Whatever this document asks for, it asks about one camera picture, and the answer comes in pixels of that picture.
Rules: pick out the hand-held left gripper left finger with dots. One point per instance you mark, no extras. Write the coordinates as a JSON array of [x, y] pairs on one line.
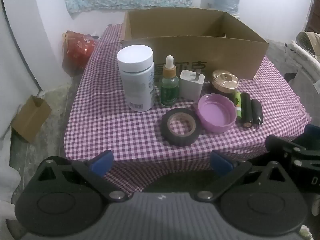
[[102, 164]]

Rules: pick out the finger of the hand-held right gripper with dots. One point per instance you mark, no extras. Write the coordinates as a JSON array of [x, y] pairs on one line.
[[287, 150], [312, 132]]

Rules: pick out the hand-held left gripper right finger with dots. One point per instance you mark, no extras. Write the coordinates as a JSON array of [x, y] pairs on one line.
[[221, 164]]

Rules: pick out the purple plastic lid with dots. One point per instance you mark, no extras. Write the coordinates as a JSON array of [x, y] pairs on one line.
[[215, 112]]

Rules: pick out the black cylindrical battery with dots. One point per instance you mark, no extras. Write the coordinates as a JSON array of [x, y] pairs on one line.
[[246, 110]]

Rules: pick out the black tape roll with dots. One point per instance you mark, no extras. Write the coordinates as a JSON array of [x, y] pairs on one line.
[[166, 132]]

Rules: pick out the white charger plug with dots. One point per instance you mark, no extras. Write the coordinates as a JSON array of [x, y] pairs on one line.
[[191, 86]]

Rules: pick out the green glass dropper bottle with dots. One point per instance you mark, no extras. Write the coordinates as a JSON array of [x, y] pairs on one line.
[[169, 90]]

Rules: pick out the large cardboard box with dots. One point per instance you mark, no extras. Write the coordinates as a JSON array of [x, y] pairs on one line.
[[225, 52]]

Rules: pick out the purple checked tablecloth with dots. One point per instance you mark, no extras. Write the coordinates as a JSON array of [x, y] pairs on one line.
[[125, 130]]

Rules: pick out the green cylindrical battery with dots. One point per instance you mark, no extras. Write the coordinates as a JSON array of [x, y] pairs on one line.
[[238, 105]]

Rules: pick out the white woven chair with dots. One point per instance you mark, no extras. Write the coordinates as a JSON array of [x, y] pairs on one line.
[[305, 60]]

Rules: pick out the small cardboard box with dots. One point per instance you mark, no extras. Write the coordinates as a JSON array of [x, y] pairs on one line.
[[30, 120]]

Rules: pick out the beige mesh item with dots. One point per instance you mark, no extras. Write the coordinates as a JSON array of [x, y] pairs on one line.
[[308, 41]]

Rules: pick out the white pill bottle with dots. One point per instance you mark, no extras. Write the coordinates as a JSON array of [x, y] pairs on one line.
[[137, 80]]

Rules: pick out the red patterned bag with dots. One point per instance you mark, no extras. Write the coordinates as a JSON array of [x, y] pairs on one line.
[[77, 52]]

